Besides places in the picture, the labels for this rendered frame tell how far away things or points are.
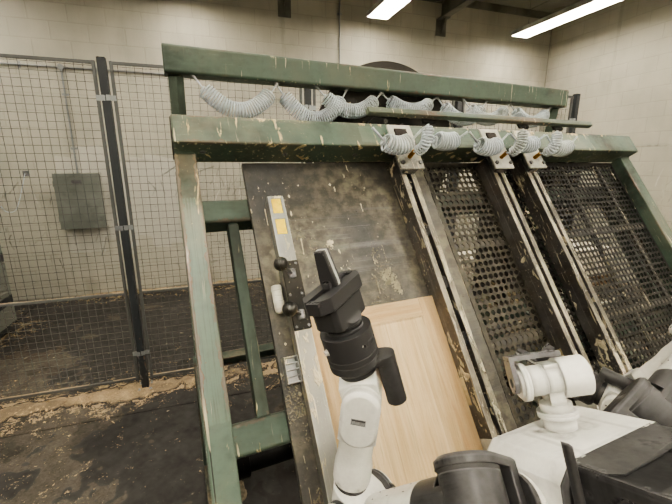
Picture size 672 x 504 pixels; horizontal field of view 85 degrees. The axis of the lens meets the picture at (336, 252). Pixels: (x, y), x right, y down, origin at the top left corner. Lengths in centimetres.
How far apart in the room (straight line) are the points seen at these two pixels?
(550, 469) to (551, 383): 14
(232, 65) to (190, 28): 427
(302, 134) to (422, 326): 72
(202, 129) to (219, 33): 474
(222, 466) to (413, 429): 51
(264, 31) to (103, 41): 200
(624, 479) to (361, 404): 34
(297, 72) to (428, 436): 142
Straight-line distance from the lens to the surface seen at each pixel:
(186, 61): 163
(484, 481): 61
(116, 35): 594
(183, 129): 119
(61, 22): 608
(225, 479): 98
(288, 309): 91
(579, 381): 75
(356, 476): 78
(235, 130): 121
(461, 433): 124
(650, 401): 92
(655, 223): 237
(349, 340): 59
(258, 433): 106
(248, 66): 166
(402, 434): 114
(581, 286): 168
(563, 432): 77
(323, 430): 102
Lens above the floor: 178
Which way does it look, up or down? 14 degrees down
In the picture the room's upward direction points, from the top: straight up
